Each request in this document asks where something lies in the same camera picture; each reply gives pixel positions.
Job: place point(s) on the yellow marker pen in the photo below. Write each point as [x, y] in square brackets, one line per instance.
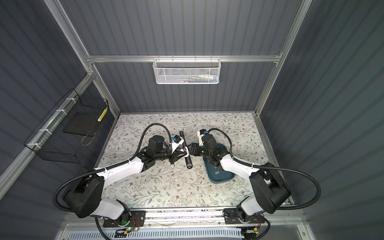
[103, 113]

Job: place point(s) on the black long stapler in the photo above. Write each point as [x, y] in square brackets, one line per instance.
[188, 159]

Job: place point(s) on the black wire basket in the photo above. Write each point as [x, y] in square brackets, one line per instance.
[72, 134]

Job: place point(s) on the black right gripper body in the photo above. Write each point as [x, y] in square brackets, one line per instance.
[206, 154]

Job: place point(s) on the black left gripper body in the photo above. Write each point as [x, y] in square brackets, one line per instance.
[165, 154]

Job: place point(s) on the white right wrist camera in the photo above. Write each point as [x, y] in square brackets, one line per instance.
[200, 135]

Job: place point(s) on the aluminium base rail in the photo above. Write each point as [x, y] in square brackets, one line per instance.
[163, 217]

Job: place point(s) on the black foam pad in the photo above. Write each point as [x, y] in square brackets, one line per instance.
[82, 124]

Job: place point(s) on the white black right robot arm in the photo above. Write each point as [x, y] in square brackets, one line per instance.
[270, 190]

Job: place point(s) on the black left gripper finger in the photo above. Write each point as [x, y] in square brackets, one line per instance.
[179, 148]
[175, 156]

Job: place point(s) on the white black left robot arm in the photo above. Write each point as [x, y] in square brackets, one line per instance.
[84, 195]

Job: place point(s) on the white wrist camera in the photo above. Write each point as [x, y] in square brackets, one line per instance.
[200, 135]
[177, 141]

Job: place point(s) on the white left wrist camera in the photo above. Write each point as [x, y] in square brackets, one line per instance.
[177, 141]

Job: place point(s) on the white wire mesh basket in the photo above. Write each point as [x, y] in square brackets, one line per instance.
[194, 72]

